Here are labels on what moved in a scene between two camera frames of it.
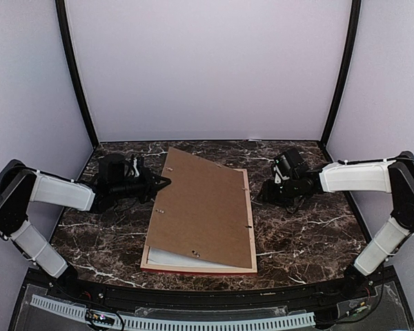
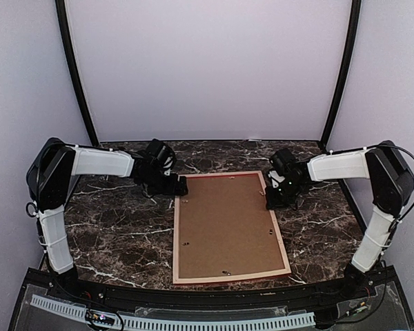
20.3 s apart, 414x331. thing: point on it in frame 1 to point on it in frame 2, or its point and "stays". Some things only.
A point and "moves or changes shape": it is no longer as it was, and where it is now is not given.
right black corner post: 355,29 stays
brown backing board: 202,212 moves or changes shape
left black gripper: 151,190 to 171,189
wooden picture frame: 214,269 moves or changes shape
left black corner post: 60,9 stays
